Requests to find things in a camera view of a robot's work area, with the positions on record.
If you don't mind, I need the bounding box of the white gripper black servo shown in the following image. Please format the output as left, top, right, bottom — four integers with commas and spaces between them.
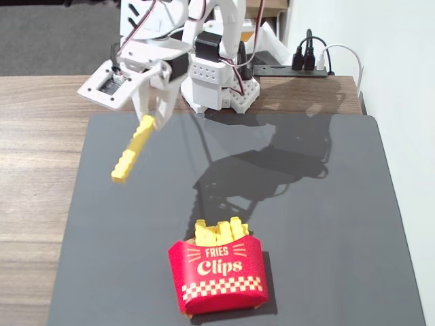
118, 39, 192, 129

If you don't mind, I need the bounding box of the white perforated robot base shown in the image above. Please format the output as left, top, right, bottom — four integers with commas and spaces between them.
179, 58, 262, 115

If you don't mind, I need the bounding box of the black power strip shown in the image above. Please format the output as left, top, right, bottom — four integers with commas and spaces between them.
254, 64, 329, 78

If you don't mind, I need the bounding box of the white printed stand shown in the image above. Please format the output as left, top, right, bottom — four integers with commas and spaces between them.
241, 19, 290, 66

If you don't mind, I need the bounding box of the brown cardboard box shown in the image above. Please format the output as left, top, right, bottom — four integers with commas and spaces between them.
244, 0, 290, 22

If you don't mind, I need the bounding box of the red fries clips box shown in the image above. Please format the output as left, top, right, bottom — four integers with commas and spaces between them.
167, 235, 271, 319

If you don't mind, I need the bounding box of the dark grey desk mat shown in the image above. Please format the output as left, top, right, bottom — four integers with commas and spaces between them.
46, 113, 428, 326

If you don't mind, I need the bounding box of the black camera usb cable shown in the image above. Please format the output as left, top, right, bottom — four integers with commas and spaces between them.
109, 43, 122, 74

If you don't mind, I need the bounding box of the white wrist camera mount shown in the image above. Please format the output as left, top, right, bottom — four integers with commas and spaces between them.
76, 58, 160, 111

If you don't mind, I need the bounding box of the red black servo wire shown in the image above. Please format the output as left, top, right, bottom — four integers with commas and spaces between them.
114, 0, 162, 69
230, 0, 266, 98

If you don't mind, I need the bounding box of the black plug with cable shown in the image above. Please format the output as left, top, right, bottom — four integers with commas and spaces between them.
291, 29, 313, 71
302, 35, 336, 76

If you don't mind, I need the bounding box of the white plug with cable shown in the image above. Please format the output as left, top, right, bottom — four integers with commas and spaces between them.
316, 43, 364, 100

